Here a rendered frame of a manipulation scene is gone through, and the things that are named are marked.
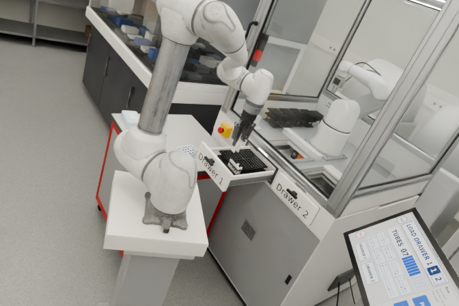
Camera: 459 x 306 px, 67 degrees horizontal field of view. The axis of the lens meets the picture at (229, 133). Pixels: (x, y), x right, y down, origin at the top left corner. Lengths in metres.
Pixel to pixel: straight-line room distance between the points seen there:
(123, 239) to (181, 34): 0.76
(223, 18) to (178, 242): 0.83
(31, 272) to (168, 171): 1.22
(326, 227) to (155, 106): 0.98
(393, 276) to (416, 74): 0.74
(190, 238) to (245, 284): 0.94
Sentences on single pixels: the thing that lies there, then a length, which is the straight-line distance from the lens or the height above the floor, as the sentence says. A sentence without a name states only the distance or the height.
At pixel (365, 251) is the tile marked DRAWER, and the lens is 1.53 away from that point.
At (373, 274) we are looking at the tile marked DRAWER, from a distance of 1.45.
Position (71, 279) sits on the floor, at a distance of 2.28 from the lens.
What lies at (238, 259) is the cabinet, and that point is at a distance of 2.29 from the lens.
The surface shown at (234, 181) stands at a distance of 1.76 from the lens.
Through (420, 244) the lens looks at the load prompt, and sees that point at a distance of 1.49.
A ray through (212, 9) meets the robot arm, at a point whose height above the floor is 1.65.
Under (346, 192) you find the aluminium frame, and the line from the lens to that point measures 1.68.
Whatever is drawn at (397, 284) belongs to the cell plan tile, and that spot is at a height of 1.06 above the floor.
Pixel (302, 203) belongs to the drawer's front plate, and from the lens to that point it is 1.81.
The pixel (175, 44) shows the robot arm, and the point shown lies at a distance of 1.26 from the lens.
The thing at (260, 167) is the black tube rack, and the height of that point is 0.90.
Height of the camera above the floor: 1.81
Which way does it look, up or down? 25 degrees down
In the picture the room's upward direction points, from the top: 21 degrees clockwise
